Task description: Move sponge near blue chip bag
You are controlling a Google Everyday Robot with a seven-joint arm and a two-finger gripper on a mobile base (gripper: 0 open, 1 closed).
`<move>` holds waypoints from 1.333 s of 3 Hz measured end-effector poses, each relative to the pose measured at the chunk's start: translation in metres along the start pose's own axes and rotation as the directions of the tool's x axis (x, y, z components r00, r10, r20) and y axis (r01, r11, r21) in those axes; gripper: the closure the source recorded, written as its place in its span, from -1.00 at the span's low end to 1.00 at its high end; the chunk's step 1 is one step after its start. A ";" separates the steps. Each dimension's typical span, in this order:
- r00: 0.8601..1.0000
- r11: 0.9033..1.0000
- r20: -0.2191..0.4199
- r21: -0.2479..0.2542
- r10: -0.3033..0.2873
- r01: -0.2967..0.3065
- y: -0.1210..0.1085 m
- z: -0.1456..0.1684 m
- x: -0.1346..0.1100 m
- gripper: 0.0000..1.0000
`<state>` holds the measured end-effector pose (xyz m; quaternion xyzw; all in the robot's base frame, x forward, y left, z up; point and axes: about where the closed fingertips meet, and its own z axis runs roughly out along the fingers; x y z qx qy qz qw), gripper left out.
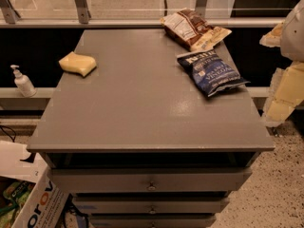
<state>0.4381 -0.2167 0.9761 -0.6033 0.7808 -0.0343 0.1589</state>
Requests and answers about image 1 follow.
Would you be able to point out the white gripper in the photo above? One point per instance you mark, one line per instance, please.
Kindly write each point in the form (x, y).
(294, 37)

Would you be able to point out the yellow sponge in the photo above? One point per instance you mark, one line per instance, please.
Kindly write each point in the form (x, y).
(77, 63)

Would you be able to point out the blue chip bag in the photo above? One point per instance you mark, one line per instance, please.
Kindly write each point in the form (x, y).
(210, 73)

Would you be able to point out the brown chip bag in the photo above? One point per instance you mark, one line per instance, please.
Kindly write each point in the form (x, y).
(192, 31)

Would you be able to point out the grey drawer cabinet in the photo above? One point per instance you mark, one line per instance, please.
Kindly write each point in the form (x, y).
(137, 145)

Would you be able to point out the white pump bottle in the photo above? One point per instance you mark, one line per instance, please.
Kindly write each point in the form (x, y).
(23, 82)

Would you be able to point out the white cardboard box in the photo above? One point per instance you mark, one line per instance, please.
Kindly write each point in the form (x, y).
(29, 199)

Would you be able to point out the green snack packets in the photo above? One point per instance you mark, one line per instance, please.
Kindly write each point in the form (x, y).
(15, 196)

